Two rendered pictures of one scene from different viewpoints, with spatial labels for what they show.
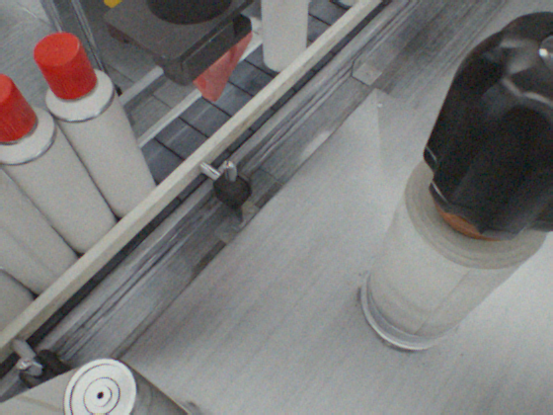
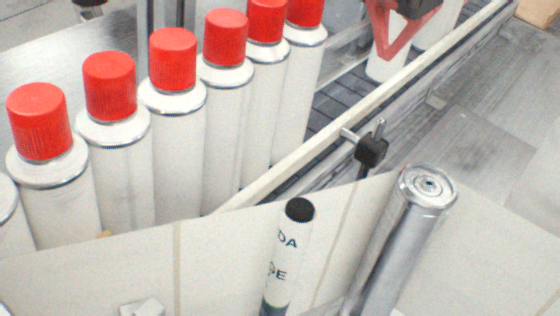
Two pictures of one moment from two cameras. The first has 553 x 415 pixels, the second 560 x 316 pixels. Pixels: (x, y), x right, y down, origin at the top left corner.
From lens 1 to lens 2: 27 cm
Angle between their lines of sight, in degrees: 20
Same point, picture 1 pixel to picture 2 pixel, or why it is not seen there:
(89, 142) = (299, 69)
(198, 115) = (320, 102)
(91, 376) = (413, 174)
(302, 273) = not seen: hidden behind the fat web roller
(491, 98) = not seen: outside the picture
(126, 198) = (290, 140)
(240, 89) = (350, 90)
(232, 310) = not seen: hidden behind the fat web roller
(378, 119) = (464, 124)
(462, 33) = (497, 87)
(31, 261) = (231, 164)
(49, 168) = (279, 77)
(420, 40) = (468, 86)
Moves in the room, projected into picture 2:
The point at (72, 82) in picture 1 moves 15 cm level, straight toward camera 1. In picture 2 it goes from (315, 12) to (432, 110)
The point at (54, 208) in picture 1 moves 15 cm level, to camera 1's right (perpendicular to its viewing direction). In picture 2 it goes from (256, 123) to (410, 136)
